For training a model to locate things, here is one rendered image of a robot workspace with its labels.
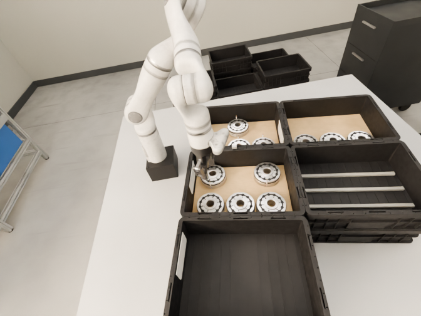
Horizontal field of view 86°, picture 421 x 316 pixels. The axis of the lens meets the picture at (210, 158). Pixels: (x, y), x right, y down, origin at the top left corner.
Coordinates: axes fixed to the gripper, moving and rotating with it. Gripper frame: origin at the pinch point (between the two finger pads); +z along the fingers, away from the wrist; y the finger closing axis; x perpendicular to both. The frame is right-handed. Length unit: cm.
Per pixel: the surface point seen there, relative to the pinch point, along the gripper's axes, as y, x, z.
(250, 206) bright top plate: 2.5, 15.4, 14.0
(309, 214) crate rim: 4.2, 33.9, 6.6
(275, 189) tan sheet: -9.0, 22.6, 17.0
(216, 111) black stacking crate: -42.6, -12.7, 11.0
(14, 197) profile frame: 10, -190, 90
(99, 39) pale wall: -226, -261, 60
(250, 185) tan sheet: -8.3, 12.9, 17.2
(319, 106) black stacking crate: -57, 34, 12
